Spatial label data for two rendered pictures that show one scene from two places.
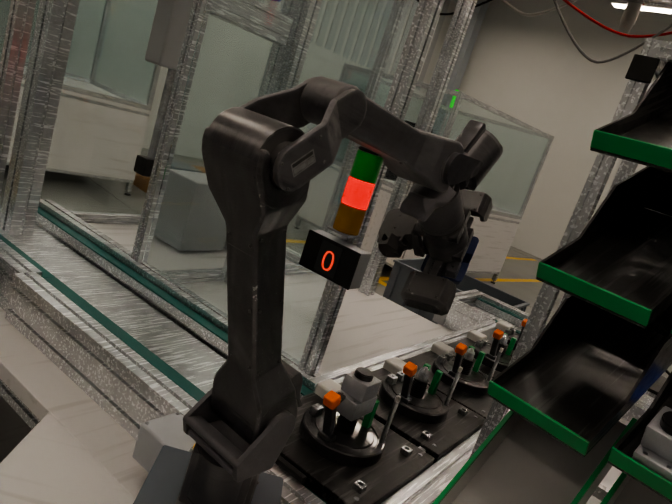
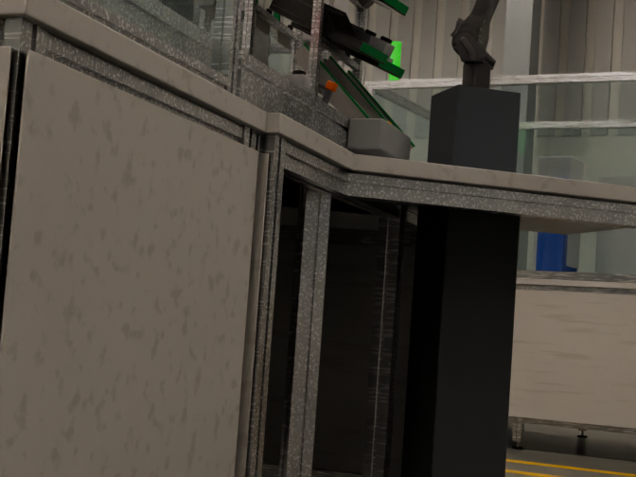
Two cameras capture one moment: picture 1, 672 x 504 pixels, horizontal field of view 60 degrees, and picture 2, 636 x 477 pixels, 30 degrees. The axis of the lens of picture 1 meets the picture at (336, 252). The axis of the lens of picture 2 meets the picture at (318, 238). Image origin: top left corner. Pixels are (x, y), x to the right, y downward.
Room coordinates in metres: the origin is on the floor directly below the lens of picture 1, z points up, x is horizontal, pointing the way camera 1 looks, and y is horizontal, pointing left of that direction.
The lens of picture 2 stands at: (1.34, 2.34, 0.55)
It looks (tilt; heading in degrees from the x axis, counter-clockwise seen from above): 4 degrees up; 257
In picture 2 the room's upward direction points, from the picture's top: 4 degrees clockwise
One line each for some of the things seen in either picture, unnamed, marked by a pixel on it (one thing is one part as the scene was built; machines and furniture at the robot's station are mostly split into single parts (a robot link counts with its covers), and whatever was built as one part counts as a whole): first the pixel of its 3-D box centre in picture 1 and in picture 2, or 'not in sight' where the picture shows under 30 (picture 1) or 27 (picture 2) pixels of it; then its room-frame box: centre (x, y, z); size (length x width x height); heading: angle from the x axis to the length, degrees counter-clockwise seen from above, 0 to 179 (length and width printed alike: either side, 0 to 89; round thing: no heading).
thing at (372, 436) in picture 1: (342, 434); not in sight; (0.85, -0.10, 0.98); 0.14 x 0.14 x 0.02
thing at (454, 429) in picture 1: (419, 384); not in sight; (1.06, -0.24, 1.01); 0.24 x 0.24 x 0.13; 58
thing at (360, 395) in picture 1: (361, 389); (293, 87); (0.86, -0.11, 1.06); 0.08 x 0.04 x 0.07; 148
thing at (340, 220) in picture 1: (349, 218); not in sight; (1.05, 0.00, 1.29); 0.05 x 0.05 x 0.05
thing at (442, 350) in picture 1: (466, 362); not in sight; (1.27, -0.37, 1.01); 0.24 x 0.24 x 0.13; 58
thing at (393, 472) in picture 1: (339, 444); not in sight; (0.85, -0.10, 0.96); 0.24 x 0.24 x 0.02; 58
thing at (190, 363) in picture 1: (219, 377); not in sight; (1.03, 0.14, 0.91); 0.84 x 0.28 x 0.10; 58
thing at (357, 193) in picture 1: (357, 192); not in sight; (1.05, 0.00, 1.34); 0.05 x 0.05 x 0.05
